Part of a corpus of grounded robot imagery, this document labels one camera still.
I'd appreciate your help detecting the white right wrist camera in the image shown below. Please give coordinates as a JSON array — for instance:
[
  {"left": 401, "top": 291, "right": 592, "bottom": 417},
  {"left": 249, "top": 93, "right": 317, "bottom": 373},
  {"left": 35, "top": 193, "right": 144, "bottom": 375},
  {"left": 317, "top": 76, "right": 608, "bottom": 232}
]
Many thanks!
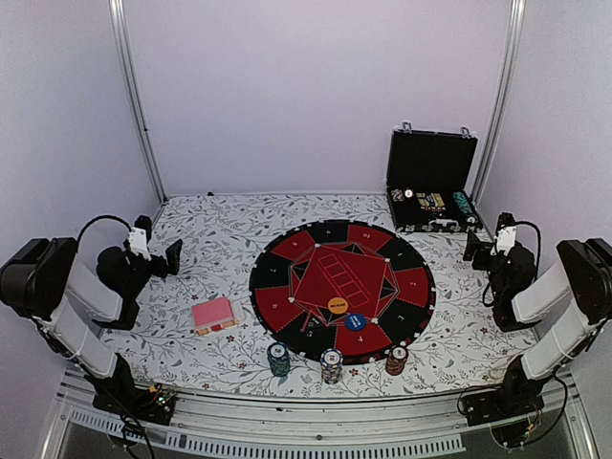
[{"left": 491, "top": 212, "right": 516, "bottom": 255}]

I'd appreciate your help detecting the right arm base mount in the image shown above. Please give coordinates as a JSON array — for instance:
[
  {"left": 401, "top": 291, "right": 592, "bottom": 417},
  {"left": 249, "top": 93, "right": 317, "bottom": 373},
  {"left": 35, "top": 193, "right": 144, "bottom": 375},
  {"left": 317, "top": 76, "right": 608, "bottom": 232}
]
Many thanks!
[{"left": 457, "top": 386, "right": 544, "bottom": 448}]

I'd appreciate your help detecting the blue small blind button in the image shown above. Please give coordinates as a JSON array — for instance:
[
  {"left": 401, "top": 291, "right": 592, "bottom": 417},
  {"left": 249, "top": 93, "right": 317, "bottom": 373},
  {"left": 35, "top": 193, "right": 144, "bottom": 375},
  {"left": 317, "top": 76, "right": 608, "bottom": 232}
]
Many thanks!
[{"left": 344, "top": 313, "right": 367, "bottom": 332}]

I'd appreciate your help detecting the red playing card deck box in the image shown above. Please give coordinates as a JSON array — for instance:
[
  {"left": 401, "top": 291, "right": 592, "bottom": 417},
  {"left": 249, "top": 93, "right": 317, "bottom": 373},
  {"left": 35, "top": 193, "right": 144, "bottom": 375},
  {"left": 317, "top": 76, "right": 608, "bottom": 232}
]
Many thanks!
[{"left": 191, "top": 296, "right": 240, "bottom": 336}]

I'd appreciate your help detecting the round red black poker mat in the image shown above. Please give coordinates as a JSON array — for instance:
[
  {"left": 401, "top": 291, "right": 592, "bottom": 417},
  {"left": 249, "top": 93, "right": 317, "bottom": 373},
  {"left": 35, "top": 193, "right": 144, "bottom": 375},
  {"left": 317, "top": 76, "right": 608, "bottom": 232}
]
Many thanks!
[{"left": 249, "top": 219, "right": 436, "bottom": 365}]

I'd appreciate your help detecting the left aluminium frame post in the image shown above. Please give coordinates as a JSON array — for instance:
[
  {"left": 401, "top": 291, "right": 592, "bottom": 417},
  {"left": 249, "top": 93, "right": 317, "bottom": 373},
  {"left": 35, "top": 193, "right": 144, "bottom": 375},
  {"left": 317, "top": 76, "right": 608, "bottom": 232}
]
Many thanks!
[{"left": 108, "top": 0, "right": 167, "bottom": 204}]

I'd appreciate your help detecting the black poker chip case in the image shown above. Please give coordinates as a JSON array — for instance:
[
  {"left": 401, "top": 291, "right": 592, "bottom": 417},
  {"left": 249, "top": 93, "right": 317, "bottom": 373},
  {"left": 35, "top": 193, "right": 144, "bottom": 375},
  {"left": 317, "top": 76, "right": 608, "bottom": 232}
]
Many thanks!
[{"left": 385, "top": 121, "right": 483, "bottom": 233}]

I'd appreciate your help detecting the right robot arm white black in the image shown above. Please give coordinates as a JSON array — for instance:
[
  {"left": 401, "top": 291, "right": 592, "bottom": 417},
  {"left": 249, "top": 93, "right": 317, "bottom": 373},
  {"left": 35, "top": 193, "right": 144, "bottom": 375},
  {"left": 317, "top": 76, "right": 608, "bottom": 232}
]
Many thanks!
[{"left": 464, "top": 227, "right": 611, "bottom": 417}]

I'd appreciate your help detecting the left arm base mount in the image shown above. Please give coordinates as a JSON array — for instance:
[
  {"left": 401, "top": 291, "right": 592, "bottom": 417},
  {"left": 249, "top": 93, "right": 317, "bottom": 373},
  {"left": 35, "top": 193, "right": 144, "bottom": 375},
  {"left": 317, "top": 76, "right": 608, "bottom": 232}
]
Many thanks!
[{"left": 92, "top": 379, "right": 176, "bottom": 426}]

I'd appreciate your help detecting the aluminium frame post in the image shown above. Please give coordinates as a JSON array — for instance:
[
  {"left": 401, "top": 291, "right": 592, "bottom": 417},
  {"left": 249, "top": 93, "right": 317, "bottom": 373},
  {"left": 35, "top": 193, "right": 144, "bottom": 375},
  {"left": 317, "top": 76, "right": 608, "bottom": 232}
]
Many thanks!
[
  {"left": 471, "top": 0, "right": 526, "bottom": 206},
  {"left": 108, "top": 0, "right": 167, "bottom": 204}
]

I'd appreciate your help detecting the orange big blind button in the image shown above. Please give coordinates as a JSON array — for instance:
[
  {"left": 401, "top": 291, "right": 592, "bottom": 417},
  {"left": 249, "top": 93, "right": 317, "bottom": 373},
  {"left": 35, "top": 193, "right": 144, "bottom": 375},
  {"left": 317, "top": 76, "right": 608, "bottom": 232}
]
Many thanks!
[{"left": 327, "top": 297, "right": 349, "bottom": 315}]

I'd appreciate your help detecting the green poker chip stack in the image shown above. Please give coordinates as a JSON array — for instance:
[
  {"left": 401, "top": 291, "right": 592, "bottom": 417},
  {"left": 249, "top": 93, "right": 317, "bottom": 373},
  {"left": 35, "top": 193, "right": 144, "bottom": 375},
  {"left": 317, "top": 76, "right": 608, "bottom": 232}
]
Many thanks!
[{"left": 267, "top": 342, "right": 291, "bottom": 378}]

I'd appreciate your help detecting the brown 100 poker chip stack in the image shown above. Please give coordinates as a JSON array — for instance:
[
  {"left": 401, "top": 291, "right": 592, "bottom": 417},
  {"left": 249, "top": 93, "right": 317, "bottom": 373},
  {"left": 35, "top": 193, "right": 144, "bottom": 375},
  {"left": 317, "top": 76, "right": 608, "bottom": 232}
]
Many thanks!
[{"left": 385, "top": 345, "right": 408, "bottom": 376}]

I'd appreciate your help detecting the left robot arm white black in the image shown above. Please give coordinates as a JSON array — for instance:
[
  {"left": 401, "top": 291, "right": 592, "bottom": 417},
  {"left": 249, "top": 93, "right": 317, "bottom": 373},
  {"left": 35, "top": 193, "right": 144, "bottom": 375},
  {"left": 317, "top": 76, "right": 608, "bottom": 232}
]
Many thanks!
[{"left": 1, "top": 237, "right": 183, "bottom": 415}]

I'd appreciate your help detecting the right aluminium frame post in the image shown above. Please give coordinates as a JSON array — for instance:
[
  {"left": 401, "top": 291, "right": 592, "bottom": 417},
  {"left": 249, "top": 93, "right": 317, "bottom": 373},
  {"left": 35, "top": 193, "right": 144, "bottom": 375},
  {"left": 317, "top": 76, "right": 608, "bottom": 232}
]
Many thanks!
[{"left": 471, "top": 0, "right": 526, "bottom": 206}]

